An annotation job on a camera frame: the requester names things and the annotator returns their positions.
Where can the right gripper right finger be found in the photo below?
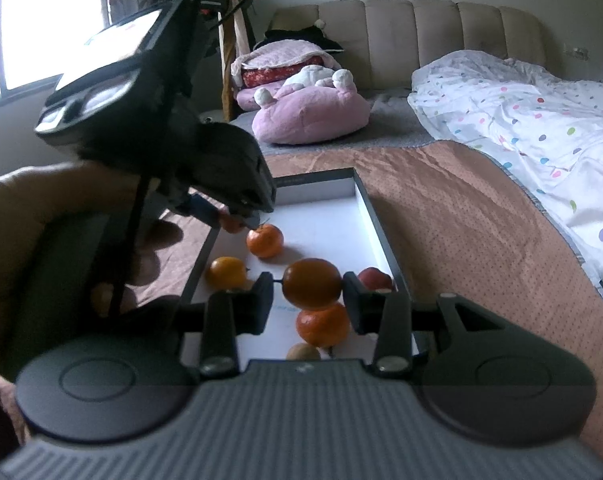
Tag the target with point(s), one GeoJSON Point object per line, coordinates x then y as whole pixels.
{"type": "Point", "coordinates": [388, 316]}

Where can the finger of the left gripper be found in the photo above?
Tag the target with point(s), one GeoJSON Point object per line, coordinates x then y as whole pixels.
{"type": "Point", "coordinates": [196, 206]}

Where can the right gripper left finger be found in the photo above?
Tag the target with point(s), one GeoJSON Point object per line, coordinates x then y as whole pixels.
{"type": "Point", "coordinates": [228, 315]}

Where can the red apple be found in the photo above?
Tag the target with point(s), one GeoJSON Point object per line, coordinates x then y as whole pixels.
{"type": "Point", "coordinates": [375, 279]}

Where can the yellow orange fruit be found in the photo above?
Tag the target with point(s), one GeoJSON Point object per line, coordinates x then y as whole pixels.
{"type": "Point", "coordinates": [226, 273]}

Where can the tangerine with stem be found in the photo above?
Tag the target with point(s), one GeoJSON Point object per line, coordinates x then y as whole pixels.
{"type": "Point", "coordinates": [265, 242]}

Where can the small beige longan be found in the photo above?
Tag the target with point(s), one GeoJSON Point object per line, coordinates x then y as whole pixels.
{"type": "Point", "coordinates": [303, 352]}

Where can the orange round fruit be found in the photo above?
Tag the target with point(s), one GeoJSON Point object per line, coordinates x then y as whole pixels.
{"type": "Point", "coordinates": [311, 284]}

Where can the dark red plum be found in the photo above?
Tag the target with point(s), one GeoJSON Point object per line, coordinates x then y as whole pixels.
{"type": "Point", "coordinates": [230, 224]}

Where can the orange tangerine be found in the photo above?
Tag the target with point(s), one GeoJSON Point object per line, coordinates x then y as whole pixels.
{"type": "Point", "coordinates": [323, 328]}

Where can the person's left hand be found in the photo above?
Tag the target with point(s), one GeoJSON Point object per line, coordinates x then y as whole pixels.
{"type": "Point", "coordinates": [43, 231]}

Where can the pink satin blanket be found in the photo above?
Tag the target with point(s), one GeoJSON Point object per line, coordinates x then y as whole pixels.
{"type": "Point", "coordinates": [455, 221]}

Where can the black box with white lining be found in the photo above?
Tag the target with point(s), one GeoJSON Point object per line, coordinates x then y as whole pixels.
{"type": "Point", "coordinates": [330, 228]}

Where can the stack of pink folded blankets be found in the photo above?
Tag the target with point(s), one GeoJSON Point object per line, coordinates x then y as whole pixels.
{"type": "Point", "coordinates": [270, 64]}

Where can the pink plush bunny pillow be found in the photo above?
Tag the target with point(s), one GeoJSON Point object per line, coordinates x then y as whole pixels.
{"type": "Point", "coordinates": [314, 106]}

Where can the beige padded headboard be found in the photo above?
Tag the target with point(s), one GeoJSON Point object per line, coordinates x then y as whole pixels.
{"type": "Point", "coordinates": [385, 41]}

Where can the white polka dot duvet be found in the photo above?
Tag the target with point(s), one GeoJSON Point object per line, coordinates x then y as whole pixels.
{"type": "Point", "coordinates": [546, 131]}

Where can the wooden post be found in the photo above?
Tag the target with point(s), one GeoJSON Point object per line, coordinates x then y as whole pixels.
{"type": "Point", "coordinates": [233, 42]}

